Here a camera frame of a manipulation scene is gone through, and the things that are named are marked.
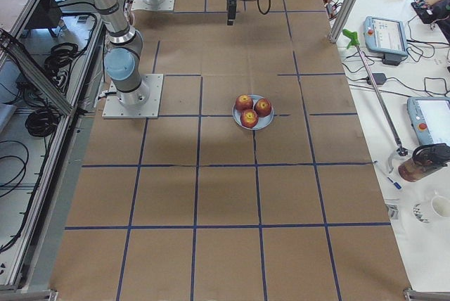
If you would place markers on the red apple on plate back-left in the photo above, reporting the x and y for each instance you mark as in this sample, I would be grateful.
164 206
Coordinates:
244 102

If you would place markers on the teach pendant far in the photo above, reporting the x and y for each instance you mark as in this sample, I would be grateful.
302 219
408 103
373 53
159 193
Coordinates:
384 35

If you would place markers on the teach pendant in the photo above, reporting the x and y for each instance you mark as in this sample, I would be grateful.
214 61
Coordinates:
429 119
384 35

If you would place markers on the black power adapter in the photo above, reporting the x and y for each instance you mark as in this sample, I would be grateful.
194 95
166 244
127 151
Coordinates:
379 78

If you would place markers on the blue white pen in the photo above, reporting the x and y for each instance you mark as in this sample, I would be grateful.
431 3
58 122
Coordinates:
386 175

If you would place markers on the aluminium frame post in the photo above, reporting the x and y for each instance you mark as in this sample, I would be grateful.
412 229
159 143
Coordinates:
346 2

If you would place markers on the small patterned box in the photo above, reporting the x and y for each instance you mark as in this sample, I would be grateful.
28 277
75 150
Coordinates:
393 211

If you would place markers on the red apple on plate front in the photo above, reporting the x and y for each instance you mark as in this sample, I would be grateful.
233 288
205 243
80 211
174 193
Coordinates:
249 118

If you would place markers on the teach pendant near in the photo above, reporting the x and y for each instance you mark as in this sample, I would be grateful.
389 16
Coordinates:
429 119

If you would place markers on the light blue plate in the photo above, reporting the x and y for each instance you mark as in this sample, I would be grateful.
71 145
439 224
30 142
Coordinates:
263 121

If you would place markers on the brown drink bottle black lid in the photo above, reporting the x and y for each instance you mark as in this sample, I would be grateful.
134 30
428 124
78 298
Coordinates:
424 161

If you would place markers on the red apple on plate back-right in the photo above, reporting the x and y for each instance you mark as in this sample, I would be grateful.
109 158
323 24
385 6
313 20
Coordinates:
263 107

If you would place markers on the reach grabber stick green handle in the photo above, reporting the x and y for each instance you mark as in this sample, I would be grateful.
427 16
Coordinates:
400 153

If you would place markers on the white mug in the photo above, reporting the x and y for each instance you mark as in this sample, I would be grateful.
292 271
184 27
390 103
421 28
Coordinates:
434 209

